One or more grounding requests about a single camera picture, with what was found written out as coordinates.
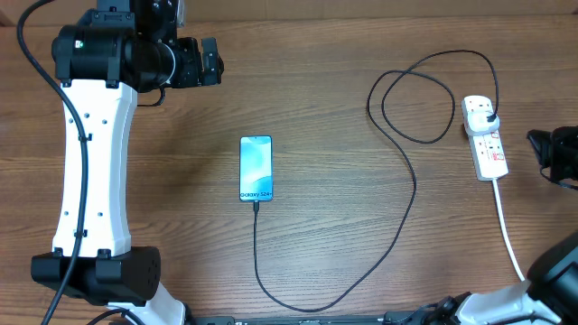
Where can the blue Samsung Galaxy smartphone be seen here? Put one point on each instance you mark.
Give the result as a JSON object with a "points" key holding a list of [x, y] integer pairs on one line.
{"points": [[256, 168]]}

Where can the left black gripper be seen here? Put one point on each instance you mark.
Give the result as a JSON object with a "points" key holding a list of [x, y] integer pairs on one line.
{"points": [[192, 75]]}

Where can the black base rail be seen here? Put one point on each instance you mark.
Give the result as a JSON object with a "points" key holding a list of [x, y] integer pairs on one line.
{"points": [[389, 318]]}

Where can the white power strip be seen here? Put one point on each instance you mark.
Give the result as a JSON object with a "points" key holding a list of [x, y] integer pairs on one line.
{"points": [[486, 150]]}

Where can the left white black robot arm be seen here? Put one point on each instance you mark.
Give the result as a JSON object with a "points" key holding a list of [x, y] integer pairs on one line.
{"points": [[115, 52]]}

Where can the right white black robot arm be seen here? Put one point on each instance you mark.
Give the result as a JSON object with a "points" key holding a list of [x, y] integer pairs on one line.
{"points": [[549, 293]]}

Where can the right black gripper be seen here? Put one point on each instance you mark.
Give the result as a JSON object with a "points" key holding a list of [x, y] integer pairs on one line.
{"points": [[546, 148]]}

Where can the white charger plug adapter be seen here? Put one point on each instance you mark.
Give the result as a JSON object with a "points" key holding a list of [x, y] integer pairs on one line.
{"points": [[478, 123]]}

